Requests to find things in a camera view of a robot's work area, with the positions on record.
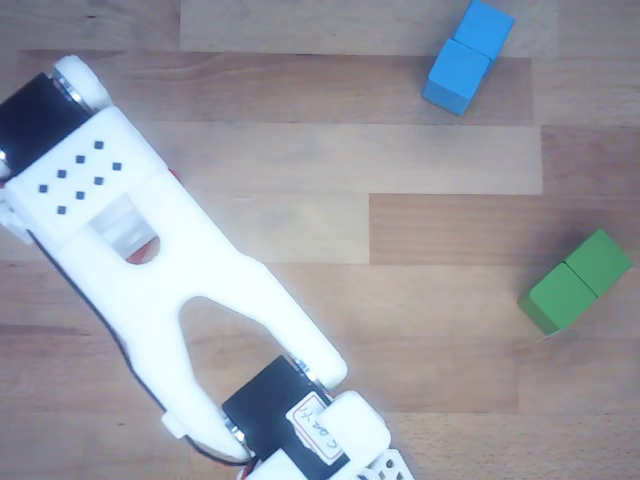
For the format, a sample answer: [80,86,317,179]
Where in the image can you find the long green block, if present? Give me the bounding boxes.
[517,228,634,337]

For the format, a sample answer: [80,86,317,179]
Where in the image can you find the long blue block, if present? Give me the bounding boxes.
[422,0,516,117]

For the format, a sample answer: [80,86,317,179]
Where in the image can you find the white handwritten servo label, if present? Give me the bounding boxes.
[288,392,350,465]

